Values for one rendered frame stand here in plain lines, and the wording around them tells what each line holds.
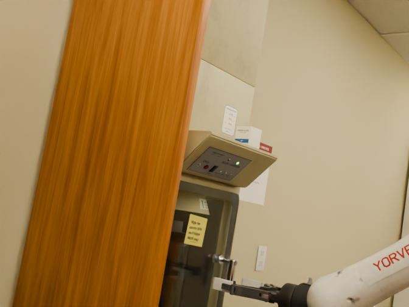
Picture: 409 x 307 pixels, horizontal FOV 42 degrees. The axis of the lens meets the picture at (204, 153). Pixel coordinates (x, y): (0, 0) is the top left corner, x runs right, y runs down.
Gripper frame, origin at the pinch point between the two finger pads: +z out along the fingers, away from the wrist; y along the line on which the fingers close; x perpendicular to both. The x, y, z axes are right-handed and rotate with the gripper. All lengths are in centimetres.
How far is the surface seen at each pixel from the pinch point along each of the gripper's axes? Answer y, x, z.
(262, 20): -3, -77, 6
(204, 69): 19, -54, 6
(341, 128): -162, -79, 49
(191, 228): 15.0, -13.2, 4.9
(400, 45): -222, -150, 43
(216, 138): 23.8, -35.3, -5.1
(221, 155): 16.9, -32.5, -2.4
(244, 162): 6.3, -32.4, -2.3
